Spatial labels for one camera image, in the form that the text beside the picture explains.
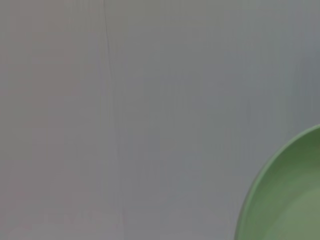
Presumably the green plastic plate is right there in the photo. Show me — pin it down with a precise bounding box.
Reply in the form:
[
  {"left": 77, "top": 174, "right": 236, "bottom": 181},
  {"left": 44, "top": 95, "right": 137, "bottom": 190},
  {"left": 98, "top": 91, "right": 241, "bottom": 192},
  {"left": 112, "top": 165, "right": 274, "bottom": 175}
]
[{"left": 234, "top": 124, "right": 320, "bottom": 240}]

